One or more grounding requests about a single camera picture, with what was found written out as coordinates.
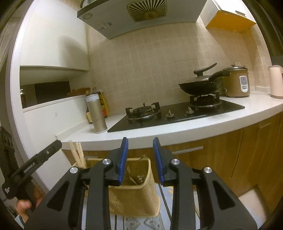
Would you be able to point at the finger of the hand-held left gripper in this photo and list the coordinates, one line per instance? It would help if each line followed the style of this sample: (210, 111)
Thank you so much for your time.
(49, 150)

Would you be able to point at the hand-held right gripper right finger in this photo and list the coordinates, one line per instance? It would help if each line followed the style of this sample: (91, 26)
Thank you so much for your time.
(157, 161)

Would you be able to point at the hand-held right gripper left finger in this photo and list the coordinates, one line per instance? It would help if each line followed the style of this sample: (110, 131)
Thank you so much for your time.
(122, 163)

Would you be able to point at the beige plastic utensil basket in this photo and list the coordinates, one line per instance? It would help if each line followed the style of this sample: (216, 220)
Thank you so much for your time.
(137, 196)

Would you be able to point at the person's left forearm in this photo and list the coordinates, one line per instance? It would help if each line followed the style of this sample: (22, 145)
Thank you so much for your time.
(21, 223)

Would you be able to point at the person's left hand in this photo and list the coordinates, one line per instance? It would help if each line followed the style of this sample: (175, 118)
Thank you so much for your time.
(22, 204)

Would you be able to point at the wooden chopstick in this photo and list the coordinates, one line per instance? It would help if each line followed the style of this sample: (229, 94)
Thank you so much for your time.
(80, 153)
(74, 154)

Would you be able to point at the black glass gas stove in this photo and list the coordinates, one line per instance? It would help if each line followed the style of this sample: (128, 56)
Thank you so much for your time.
(176, 118)

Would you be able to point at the dark sauce bottle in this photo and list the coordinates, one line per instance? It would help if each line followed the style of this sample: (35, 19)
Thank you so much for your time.
(89, 117)

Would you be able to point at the beige thermos bottle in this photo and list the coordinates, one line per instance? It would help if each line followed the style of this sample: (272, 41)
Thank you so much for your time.
(97, 115)

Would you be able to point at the small dark bottle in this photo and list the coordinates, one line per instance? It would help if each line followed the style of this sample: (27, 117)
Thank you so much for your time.
(23, 98)

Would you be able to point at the yellow oil bottle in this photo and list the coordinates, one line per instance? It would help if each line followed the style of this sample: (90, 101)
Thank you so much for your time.
(104, 106)

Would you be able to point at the wooden kitchen base cabinet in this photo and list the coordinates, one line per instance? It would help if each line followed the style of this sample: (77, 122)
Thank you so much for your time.
(221, 159)

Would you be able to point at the black wok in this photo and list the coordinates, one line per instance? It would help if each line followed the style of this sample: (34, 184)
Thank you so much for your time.
(199, 87)

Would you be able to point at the white flat board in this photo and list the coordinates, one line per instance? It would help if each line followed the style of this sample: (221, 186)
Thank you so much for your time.
(253, 203)

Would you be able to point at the beige rice cooker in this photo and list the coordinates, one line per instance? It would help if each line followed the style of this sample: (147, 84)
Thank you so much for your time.
(235, 83)

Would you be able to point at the grey range hood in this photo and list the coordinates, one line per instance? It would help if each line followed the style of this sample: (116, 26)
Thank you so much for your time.
(141, 15)

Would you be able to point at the orange wall cabinet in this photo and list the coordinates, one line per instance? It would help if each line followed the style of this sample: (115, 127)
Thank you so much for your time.
(227, 18)

